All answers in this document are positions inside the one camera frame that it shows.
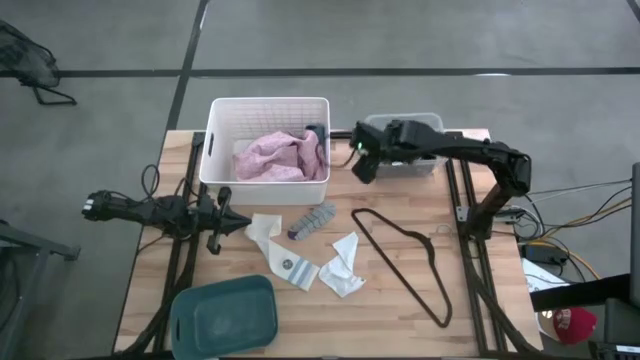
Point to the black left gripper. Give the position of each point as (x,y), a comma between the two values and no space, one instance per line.
(212,217)

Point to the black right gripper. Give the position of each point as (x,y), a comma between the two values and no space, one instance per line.
(375,140)

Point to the white sock with striped cuff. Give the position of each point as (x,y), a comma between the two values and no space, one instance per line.
(285,262)

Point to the pink cloth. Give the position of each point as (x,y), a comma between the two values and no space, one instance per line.
(270,160)

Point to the grey striped sock purple toe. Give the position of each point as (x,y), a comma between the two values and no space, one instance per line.
(312,220)

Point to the plain white sock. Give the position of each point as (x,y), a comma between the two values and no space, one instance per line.
(340,275)

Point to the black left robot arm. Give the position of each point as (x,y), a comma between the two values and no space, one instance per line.
(150,210)

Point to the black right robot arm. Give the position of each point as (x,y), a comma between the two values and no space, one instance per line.
(505,160)

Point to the clear plastic container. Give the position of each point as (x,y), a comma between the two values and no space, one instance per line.
(410,171)

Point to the white perforated plastic basket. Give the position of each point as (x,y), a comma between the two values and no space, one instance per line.
(265,192)

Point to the teal plastic bin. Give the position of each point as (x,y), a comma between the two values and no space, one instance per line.
(225,317)

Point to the black clothes hanger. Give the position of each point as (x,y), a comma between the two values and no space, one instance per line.
(442,324)

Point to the black power supply box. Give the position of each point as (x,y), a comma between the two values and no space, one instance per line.
(545,254)

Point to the white paper sheet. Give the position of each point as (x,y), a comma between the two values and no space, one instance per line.
(535,277)

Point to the grey metal table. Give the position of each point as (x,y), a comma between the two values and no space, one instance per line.
(30,245)

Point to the black desk panel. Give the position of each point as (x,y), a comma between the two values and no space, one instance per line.
(580,295)

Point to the red cap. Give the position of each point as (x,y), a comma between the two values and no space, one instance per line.
(577,327)

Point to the black mesh folding basket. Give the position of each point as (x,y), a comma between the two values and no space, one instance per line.
(25,57)

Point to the dark grey box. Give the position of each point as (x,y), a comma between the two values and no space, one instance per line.
(622,320)

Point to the silver metal bracket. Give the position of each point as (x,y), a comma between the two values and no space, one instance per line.
(462,213)

